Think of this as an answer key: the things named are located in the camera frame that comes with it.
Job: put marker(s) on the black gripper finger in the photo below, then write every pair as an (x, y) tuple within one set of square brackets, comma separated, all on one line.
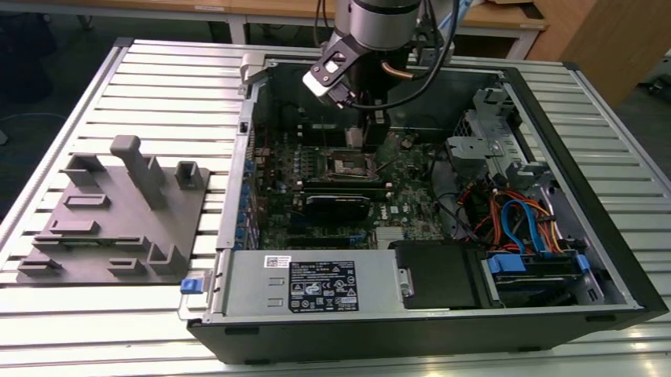
[(378, 135)]

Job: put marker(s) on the silver CPU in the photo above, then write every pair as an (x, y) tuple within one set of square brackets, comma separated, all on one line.
[(354, 138)]

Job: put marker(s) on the CPU socket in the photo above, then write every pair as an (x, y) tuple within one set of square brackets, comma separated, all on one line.
[(349, 167)]

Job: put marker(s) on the black RAM slot bank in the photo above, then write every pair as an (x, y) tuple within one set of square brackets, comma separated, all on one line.
[(346, 188), (314, 134)]

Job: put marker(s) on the blue expansion slot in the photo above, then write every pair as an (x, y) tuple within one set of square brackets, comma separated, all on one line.
[(360, 236)]

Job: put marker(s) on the black drive bay cover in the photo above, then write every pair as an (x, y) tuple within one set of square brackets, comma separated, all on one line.
[(441, 275)]

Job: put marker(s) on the grey metal drive cage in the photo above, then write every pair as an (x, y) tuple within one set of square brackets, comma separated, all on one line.
[(466, 151)]

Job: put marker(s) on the green motherboard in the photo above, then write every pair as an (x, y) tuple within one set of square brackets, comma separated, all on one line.
[(420, 196)]

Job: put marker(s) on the graphics card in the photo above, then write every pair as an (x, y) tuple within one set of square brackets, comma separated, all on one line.
[(336, 208)]

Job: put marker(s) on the grey case latch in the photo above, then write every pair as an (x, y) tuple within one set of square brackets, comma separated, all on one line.
[(251, 64)]

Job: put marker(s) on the small silver heatsink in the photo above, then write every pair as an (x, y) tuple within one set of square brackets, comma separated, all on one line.
[(389, 233)]

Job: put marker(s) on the white framed wooden desk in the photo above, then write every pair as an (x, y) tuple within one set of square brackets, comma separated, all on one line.
[(131, 12), (514, 21)]

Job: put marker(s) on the hard disk in blue carrier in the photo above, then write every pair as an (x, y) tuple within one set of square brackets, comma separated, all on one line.
[(505, 264)]

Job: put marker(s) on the silver power supply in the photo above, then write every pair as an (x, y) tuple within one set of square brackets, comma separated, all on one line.
[(246, 282)]

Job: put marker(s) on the wooden cabinet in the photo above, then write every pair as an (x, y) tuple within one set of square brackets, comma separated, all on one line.
[(618, 39)]

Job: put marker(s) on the black PC case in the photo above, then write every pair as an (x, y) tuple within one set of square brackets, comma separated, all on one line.
[(368, 341)]

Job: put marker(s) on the blue plastic latch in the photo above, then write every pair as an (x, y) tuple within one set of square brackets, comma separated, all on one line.
[(190, 286)]

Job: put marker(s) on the grey parts rack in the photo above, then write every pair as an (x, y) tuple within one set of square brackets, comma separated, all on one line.
[(121, 220)]

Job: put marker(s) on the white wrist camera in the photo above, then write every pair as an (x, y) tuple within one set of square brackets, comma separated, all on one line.
[(319, 88)]

